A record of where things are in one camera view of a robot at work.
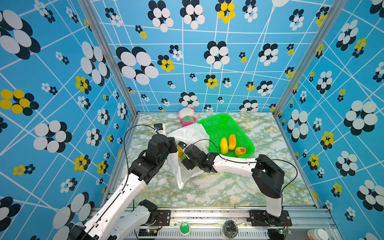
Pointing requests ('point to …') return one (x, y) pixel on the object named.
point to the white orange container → (318, 234)
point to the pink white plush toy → (186, 116)
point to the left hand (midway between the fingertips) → (173, 136)
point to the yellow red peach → (240, 151)
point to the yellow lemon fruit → (224, 146)
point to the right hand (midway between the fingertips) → (188, 155)
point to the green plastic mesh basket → (222, 125)
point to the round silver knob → (230, 229)
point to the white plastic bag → (190, 134)
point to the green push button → (184, 228)
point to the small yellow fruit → (180, 151)
